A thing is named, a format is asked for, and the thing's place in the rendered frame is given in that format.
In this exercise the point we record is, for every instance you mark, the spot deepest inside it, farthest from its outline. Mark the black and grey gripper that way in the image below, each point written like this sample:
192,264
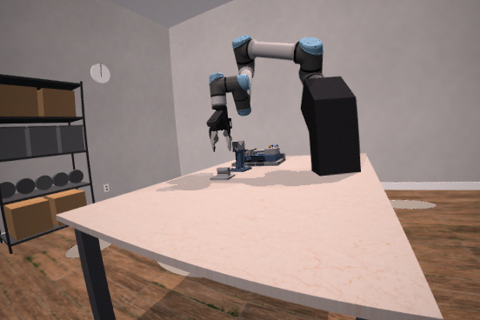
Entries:
224,124

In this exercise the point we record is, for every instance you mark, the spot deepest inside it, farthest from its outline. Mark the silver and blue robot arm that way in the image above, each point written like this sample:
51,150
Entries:
308,52

